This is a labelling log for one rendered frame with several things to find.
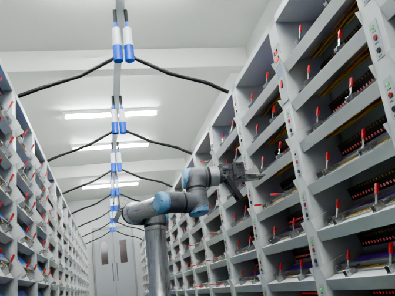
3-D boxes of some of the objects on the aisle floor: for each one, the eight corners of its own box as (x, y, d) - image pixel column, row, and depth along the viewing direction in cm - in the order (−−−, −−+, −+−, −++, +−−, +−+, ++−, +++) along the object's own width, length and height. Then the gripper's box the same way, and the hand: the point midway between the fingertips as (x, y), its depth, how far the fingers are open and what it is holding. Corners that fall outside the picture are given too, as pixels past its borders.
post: (245, 368, 295) (210, 122, 343) (241, 366, 304) (208, 127, 352) (274, 363, 300) (236, 121, 348) (269, 361, 308) (233, 125, 356)
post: (354, 426, 164) (274, 15, 212) (341, 419, 173) (267, 26, 221) (402, 416, 169) (313, 15, 217) (388, 410, 177) (305, 26, 225)
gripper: (220, 161, 204) (265, 159, 208) (214, 168, 214) (258, 165, 218) (223, 180, 201) (268, 177, 206) (217, 186, 211) (261, 182, 216)
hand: (261, 177), depth 211 cm, fingers open, 3 cm apart
